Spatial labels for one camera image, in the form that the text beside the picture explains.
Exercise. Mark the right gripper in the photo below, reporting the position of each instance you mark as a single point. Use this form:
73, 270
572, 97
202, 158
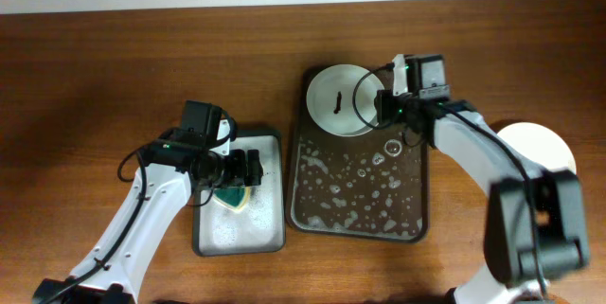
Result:
384, 102

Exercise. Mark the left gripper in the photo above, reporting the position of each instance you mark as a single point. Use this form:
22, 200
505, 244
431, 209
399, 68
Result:
239, 176

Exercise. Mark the green and yellow sponge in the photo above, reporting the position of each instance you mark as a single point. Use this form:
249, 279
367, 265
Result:
234, 199

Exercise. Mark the pale green plate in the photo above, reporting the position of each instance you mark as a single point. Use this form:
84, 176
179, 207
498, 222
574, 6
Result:
329, 100

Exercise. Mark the white smeared plate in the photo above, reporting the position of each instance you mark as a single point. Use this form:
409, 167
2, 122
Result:
539, 144

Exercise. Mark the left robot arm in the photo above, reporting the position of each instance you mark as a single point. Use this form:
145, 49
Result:
192, 157

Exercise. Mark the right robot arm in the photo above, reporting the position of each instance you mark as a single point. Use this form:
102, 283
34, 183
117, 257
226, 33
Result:
535, 229

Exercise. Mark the small dark soapy tray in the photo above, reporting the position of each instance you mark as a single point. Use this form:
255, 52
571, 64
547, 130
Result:
258, 225

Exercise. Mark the large brown serving tray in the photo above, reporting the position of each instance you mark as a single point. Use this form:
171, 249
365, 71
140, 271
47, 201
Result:
373, 186

